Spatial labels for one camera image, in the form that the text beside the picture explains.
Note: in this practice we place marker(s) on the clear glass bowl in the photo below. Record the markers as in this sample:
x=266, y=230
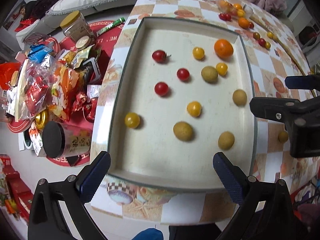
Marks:
x=233, y=11

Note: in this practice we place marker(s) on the blue gloved left hand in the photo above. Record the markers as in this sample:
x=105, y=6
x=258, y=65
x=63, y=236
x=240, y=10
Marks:
x=149, y=234

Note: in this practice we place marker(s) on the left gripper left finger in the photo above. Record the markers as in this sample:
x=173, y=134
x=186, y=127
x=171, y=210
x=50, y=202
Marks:
x=91, y=176

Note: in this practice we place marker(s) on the orange mandarin in tray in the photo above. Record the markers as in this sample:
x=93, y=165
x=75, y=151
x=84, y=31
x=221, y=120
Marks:
x=223, y=48

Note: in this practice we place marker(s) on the red cherry tomato in cluster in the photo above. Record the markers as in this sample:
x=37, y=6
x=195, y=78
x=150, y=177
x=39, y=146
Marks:
x=262, y=42

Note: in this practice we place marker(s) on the orange in bowl back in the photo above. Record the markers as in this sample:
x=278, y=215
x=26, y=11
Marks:
x=237, y=6

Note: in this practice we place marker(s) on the yellow tomato by scratcher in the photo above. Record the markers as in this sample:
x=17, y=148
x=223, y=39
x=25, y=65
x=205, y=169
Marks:
x=270, y=35

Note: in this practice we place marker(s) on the white shallow tray box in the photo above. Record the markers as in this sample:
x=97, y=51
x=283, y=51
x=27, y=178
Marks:
x=150, y=154

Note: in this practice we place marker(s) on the black lid tea canister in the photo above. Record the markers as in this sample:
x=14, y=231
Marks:
x=64, y=140

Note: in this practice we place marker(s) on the long wooden back scratcher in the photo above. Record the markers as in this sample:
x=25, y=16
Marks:
x=283, y=59

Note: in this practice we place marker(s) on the longan in tray corner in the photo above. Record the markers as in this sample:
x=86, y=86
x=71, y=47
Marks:
x=183, y=131

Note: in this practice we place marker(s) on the red cherry tomato pair left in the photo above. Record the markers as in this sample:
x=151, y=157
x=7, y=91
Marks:
x=222, y=16

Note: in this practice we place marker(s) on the yellow tomato in tray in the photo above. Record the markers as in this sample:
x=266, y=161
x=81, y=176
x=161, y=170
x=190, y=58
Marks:
x=198, y=53

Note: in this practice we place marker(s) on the longan under gripper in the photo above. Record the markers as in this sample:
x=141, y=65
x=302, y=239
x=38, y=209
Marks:
x=283, y=137

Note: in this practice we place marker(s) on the yellow lid plastic jar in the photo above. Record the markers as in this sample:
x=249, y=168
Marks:
x=74, y=26

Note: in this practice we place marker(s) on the small yellow cherry tomato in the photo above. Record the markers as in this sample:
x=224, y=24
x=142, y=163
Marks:
x=222, y=68

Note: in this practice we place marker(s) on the pile of snack packets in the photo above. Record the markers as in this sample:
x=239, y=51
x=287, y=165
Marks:
x=49, y=83

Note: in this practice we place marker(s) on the red tomato in tray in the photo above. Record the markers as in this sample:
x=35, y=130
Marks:
x=183, y=74
x=160, y=56
x=161, y=89

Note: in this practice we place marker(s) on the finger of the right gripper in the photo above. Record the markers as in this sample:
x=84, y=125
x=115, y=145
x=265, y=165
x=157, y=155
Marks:
x=274, y=109
x=309, y=82

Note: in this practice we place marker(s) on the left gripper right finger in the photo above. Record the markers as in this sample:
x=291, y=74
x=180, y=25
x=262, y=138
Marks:
x=232, y=177

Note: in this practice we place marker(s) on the orange mandarin on table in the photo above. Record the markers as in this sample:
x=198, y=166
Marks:
x=244, y=23

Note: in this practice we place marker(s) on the yellow cherry tomato in cluster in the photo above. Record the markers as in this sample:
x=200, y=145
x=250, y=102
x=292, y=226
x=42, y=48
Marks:
x=267, y=45

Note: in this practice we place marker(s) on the green marker pen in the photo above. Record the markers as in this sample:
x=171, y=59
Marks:
x=110, y=26

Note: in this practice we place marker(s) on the yellow tomato tray left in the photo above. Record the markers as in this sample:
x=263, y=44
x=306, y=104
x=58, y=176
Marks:
x=132, y=120

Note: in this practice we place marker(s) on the dark orange cherry tomato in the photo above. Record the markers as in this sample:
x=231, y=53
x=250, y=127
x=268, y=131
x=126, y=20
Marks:
x=256, y=36

